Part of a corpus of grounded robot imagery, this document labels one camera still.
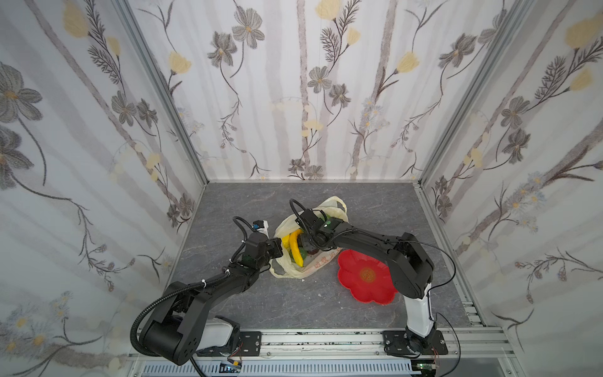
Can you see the aluminium frame post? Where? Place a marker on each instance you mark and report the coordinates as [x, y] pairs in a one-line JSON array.
[[504, 37], [159, 84]]

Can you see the yellow fake banana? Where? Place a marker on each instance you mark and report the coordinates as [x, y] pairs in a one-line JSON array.
[[298, 253]]

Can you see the red flower-shaped plastic plate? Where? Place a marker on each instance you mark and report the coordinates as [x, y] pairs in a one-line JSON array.
[[367, 279]]

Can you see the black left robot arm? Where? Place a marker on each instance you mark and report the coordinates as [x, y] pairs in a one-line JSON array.
[[172, 326]]

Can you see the yellow fake lemon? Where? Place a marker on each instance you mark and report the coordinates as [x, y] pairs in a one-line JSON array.
[[286, 242]]

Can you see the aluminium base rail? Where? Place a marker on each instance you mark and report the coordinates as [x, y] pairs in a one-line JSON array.
[[476, 351]]

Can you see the aluminium frame post right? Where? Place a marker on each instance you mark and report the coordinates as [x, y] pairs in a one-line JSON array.
[[504, 37]]

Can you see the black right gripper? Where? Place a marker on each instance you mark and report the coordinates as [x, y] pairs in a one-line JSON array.
[[307, 236]]

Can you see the aluminium frame post left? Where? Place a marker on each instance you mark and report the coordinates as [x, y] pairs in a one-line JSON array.
[[159, 84]]

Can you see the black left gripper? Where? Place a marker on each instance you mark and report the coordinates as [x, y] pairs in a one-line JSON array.
[[275, 247]]

